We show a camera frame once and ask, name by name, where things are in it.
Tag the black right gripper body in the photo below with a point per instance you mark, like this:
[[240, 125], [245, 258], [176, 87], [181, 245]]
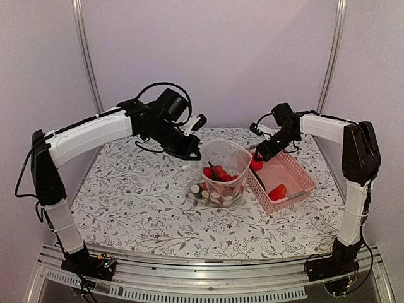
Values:
[[285, 138]]

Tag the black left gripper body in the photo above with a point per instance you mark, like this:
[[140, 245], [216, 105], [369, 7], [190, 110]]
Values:
[[165, 136]]

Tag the red wrinkled apple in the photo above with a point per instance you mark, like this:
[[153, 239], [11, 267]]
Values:
[[257, 162]]

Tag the pink plastic basket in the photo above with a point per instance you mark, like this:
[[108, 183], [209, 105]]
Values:
[[281, 169]]

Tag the clear zip top bag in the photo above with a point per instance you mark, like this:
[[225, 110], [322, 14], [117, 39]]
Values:
[[234, 159]]

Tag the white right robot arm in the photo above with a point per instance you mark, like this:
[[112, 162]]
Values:
[[360, 165]]

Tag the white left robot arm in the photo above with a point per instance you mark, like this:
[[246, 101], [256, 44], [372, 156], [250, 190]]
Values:
[[54, 149]]

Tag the red chili pepper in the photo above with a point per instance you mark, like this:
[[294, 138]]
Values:
[[278, 193]]

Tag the floral table cloth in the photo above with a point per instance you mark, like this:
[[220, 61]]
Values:
[[135, 200]]

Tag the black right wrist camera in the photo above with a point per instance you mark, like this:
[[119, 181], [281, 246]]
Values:
[[262, 130]]

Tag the right aluminium frame post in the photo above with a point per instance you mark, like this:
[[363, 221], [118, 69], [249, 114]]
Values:
[[336, 39]]

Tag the aluminium frame post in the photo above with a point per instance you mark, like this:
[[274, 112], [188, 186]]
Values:
[[336, 39], [79, 20]]

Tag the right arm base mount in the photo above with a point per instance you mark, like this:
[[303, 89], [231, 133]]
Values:
[[337, 278]]

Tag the aluminium front rail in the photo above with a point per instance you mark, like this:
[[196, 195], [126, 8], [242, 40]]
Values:
[[141, 277]]

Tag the left aluminium frame post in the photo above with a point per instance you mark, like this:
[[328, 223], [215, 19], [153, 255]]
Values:
[[79, 20]]

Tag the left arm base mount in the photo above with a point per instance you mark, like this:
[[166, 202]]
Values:
[[99, 267]]

